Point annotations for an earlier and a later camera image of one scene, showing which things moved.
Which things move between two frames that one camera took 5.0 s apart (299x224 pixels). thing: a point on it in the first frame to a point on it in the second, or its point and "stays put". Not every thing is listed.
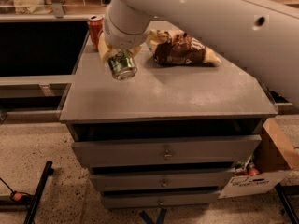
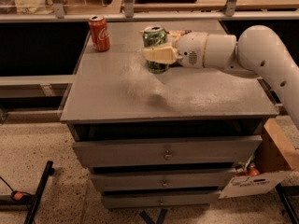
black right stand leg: x=283 y=190 stays put
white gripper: x=121 y=37 to x=189 y=49
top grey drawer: x=166 y=150 stays put
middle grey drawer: x=165 y=178 stays put
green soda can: x=122 y=64 to x=156 y=35
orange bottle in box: x=252 y=171 stays put
